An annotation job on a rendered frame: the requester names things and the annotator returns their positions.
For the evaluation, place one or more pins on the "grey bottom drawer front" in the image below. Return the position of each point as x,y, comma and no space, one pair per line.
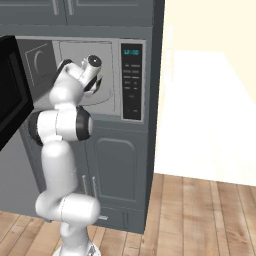
126,220

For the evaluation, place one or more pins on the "grey wide upper cabinet door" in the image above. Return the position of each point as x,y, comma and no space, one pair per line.
110,11

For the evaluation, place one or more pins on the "grey tall cabinet unit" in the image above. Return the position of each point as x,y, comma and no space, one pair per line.
156,100

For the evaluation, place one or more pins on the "grey narrow upper cabinet door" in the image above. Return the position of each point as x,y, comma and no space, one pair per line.
30,11

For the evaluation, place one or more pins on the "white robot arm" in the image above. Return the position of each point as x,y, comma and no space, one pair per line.
55,160

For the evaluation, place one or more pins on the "grey arched lower cabinet door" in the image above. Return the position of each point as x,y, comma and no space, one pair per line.
116,166

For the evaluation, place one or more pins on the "grey microwave oven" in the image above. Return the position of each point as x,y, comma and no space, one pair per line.
132,80

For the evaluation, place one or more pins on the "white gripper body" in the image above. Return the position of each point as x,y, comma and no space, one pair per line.
88,77

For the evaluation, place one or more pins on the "black microwave door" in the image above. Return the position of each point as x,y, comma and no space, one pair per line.
11,96

